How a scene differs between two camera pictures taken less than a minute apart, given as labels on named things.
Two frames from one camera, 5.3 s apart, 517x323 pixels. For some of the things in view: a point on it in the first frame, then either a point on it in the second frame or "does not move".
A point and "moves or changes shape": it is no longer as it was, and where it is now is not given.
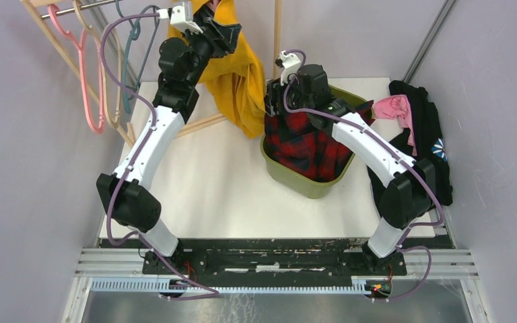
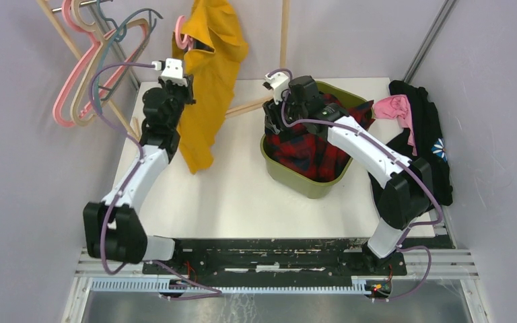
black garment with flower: x=430 y=142 does not move
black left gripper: x=221 y=38 → x=188 y=90
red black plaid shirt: x=305 y=148 does not move
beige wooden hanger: x=89 y=26 moves or changes shape
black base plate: x=272 y=259 does not move
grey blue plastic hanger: x=135 y=35 → x=118 y=35
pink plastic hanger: x=66 y=32 moves or changes shape
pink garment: x=398 y=106 does not move
